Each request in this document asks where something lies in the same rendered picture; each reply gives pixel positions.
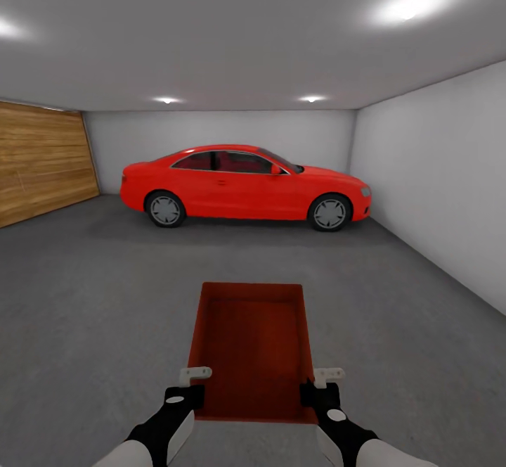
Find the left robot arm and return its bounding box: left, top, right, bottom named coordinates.
left=92, top=367, right=212, bottom=467

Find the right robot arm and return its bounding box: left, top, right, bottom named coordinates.
left=299, top=368, right=439, bottom=467

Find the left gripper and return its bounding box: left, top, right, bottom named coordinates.
left=164, top=385, right=205, bottom=410

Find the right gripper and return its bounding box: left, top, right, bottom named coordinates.
left=299, top=378, right=340, bottom=414

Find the storage box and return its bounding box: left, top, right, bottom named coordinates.
left=188, top=282, right=319, bottom=424

